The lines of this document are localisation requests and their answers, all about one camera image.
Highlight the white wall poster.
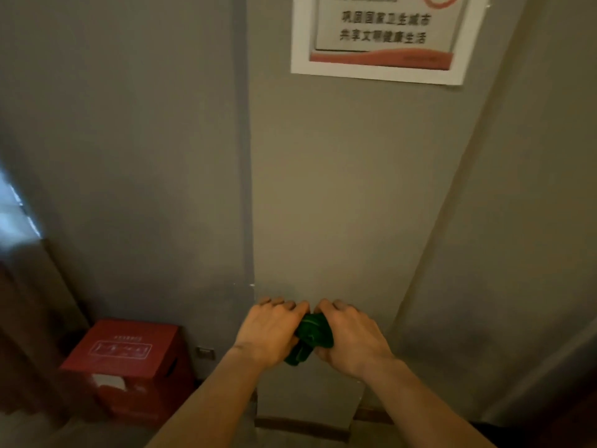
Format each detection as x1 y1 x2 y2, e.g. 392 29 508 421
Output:
290 0 492 86

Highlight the green cloth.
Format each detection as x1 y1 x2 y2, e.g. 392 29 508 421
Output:
284 313 335 367

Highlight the person's left forearm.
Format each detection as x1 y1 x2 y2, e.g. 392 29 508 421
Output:
146 346 267 448

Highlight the person's right forearm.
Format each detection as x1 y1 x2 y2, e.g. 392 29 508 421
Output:
358 358 496 448

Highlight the person's right hand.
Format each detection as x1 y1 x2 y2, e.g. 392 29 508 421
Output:
313 299 395 381

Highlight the person's left hand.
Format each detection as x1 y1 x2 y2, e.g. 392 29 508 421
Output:
232 297 310 370

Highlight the brown curtain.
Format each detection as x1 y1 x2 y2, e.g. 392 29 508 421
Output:
0 238 94 430

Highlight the red cardboard box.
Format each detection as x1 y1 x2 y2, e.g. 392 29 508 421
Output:
58 319 195 427

